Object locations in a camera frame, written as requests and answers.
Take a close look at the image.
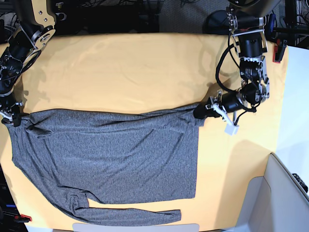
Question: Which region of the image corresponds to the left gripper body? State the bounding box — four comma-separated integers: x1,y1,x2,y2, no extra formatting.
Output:
205,90,227,118

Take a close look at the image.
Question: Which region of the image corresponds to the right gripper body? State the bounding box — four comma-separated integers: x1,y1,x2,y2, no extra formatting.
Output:
0,101,23,123

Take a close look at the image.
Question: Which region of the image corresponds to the grey long-sleeve shirt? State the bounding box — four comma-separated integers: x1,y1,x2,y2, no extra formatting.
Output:
5,104,204,226

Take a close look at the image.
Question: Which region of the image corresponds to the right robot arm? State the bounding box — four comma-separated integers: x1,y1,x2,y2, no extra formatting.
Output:
0,0,56,127

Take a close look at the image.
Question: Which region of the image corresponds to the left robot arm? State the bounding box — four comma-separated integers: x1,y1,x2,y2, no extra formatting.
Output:
193,0,279,119

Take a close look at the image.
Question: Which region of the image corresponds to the red black clamp right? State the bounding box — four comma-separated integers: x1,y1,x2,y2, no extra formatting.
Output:
273,39,287,63

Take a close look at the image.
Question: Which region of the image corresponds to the red black clamp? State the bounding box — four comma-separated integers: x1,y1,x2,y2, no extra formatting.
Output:
273,39,287,63
14,215,32,223

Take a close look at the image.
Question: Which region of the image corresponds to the red black clamp left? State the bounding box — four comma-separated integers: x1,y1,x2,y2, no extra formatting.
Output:
14,215,32,223

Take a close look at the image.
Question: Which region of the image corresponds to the yellow table cloth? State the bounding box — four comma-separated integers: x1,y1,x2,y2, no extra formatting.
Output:
14,33,291,231

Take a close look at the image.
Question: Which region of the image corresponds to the white cardboard box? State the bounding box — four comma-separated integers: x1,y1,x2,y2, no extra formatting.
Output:
234,153,309,232

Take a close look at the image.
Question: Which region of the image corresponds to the black remote on box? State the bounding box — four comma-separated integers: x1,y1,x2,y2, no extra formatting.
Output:
292,173,309,193

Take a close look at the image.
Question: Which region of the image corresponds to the grey plate at table edge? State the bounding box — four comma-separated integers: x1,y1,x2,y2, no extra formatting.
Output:
72,223,199,232

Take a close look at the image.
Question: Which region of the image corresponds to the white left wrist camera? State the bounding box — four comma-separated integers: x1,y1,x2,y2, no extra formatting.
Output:
225,122,239,136

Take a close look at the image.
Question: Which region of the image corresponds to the blue handled tool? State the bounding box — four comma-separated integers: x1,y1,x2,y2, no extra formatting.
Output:
265,14,276,35

